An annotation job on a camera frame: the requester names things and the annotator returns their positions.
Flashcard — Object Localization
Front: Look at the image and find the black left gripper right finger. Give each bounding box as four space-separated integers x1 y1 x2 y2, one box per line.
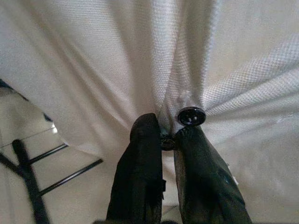
174 127 253 224

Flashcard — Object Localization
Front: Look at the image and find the black clothes rack chrome rail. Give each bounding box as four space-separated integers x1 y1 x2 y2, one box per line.
0 139 103 224

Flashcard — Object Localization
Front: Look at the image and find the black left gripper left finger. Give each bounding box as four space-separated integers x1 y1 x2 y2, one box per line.
106 113 167 224

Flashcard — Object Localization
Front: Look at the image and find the white shirt with colourful print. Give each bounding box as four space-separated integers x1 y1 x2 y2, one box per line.
0 0 299 224

